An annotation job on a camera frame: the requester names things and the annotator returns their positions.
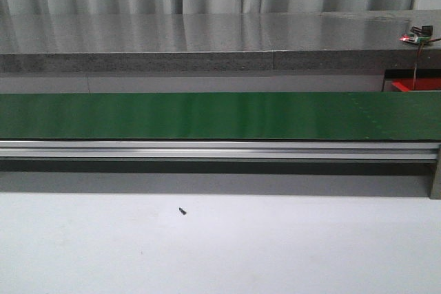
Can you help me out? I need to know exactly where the small green circuit board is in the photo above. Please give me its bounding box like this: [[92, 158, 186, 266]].
[[399, 25, 433, 45]]

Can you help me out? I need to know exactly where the green conveyor belt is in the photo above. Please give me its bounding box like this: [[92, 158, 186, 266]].
[[1, 92, 440, 141]]

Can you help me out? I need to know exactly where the grey stone counter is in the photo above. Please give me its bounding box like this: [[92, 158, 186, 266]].
[[1, 10, 440, 72]]

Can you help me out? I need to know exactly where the grey metal support bracket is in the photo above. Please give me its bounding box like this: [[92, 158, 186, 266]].
[[426, 149, 441, 200]]

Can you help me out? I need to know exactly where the red black wire pair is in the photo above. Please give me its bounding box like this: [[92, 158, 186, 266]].
[[411, 36, 441, 92]]

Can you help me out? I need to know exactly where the red plastic tray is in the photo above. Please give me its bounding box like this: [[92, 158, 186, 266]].
[[391, 78, 441, 92]]

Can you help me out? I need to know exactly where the small black screw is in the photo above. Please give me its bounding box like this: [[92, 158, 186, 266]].
[[178, 207, 187, 216]]

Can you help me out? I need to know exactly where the aluminium conveyor frame rail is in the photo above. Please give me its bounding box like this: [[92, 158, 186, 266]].
[[1, 140, 440, 161]]

